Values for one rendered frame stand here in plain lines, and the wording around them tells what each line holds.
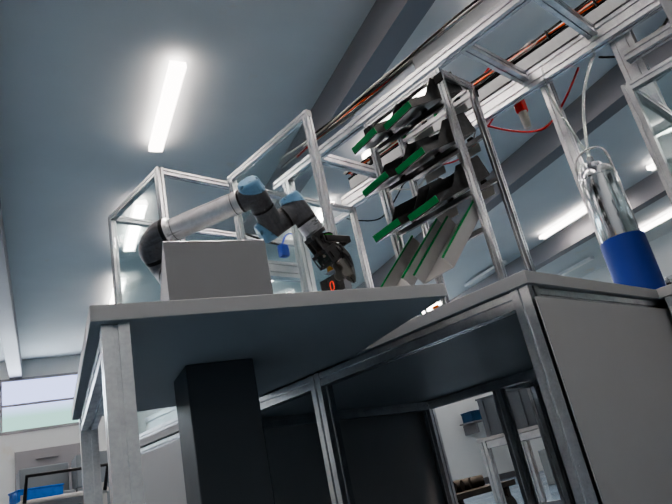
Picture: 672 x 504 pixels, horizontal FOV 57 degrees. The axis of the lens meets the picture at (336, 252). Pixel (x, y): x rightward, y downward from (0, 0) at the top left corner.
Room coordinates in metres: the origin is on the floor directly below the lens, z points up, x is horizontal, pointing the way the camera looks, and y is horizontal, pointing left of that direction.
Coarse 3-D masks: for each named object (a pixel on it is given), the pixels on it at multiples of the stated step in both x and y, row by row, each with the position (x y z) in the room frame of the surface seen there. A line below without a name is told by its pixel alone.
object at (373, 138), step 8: (376, 128) 1.73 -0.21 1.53; (384, 128) 1.75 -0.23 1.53; (400, 128) 1.84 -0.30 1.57; (368, 136) 1.75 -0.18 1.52; (376, 136) 1.76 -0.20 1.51; (384, 136) 1.82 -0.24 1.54; (360, 144) 1.79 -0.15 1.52; (368, 144) 1.80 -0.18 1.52; (376, 144) 1.86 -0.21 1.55; (360, 152) 1.84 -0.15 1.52
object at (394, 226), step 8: (424, 192) 1.80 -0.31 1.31; (408, 200) 1.93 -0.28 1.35; (416, 200) 1.78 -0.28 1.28; (424, 200) 1.80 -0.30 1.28; (400, 208) 1.91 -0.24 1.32; (408, 208) 1.93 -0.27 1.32; (416, 208) 1.77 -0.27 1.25; (400, 216) 1.73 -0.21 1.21; (392, 224) 1.74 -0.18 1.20; (400, 224) 1.73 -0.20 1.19; (408, 224) 1.89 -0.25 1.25; (384, 232) 1.78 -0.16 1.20; (392, 232) 1.81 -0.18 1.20; (376, 240) 1.82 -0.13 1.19
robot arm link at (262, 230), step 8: (272, 208) 1.80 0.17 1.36; (280, 208) 1.85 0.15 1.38; (256, 216) 1.81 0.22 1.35; (264, 216) 1.80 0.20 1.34; (272, 216) 1.81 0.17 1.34; (280, 216) 1.84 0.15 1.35; (288, 216) 1.85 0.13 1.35; (256, 224) 1.85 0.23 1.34; (264, 224) 1.83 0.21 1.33; (272, 224) 1.83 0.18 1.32; (280, 224) 1.85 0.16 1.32; (288, 224) 1.86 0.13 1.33; (256, 232) 1.87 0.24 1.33; (264, 232) 1.84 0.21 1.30; (272, 232) 1.85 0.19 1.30; (280, 232) 1.87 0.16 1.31; (264, 240) 1.86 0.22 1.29; (272, 240) 1.88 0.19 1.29
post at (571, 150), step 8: (544, 88) 2.48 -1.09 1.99; (552, 88) 2.48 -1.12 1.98; (544, 96) 2.49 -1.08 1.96; (552, 96) 2.47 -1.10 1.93; (552, 104) 2.49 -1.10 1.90; (560, 104) 2.49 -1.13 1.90; (552, 112) 2.49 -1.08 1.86; (560, 120) 2.47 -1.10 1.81; (560, 128) 2.49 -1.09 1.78; (568, 128) 2.48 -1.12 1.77; (560, 136) 2.49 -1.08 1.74; (568, 136) 2.47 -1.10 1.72; (568, 144) 2.48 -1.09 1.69; (576, 144) 2.49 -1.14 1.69; (568, 152) 2.49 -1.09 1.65; (576, 152) 2.47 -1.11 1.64; (568, 160) 2.49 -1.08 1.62; (584, 168) 2.48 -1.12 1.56; (576, 176) 2.49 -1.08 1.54; (584, 200) 2.49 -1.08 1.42; (592, 224) 2.49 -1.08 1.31; (600, 240) 2.49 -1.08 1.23
